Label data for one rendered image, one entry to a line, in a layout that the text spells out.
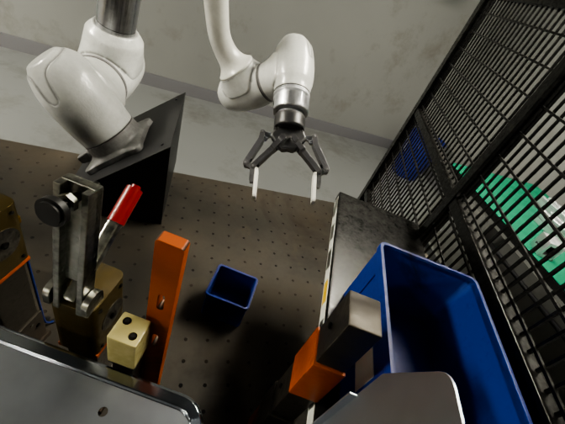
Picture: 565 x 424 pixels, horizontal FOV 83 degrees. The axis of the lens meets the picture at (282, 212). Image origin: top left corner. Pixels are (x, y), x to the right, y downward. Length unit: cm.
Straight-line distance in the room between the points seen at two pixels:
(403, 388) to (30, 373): 41
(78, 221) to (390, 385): 32
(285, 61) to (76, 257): 62
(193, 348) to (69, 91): 67
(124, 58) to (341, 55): 276
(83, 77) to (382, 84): 326
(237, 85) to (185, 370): 69
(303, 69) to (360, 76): 291
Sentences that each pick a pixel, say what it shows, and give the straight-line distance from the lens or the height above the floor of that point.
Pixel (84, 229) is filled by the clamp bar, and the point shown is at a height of 118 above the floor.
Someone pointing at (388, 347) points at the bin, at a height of 116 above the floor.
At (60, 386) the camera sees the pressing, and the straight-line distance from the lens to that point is 48.
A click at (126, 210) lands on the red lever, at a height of 113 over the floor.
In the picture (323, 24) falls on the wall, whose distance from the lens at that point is 347.
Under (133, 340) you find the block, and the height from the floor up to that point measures 107.
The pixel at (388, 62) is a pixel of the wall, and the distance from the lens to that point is 378.
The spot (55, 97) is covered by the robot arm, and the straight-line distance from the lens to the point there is 96.
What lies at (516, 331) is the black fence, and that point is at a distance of 57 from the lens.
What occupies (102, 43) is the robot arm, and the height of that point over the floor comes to 109.
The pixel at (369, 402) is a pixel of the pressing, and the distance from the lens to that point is 21.
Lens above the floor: 144
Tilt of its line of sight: 38 degrees down
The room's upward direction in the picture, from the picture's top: 24 degrees clockwise
